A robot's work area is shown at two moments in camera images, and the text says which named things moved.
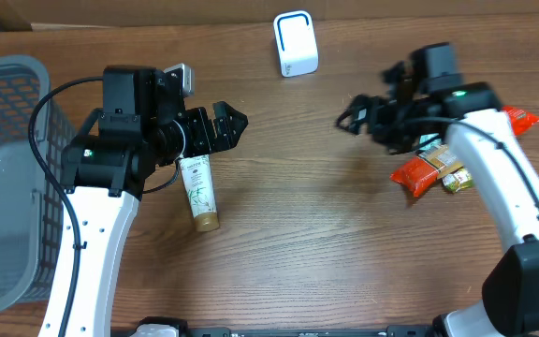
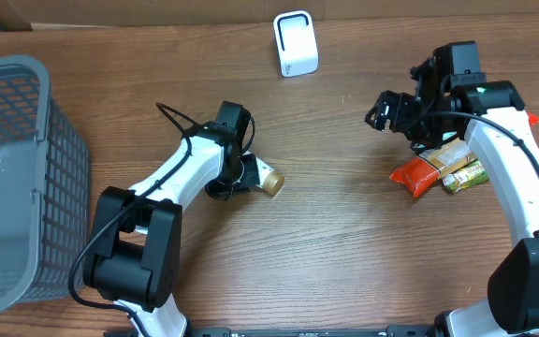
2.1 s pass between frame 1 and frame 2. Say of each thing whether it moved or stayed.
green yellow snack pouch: stayed
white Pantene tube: moved
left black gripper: moved
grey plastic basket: stayed
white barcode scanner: stayed
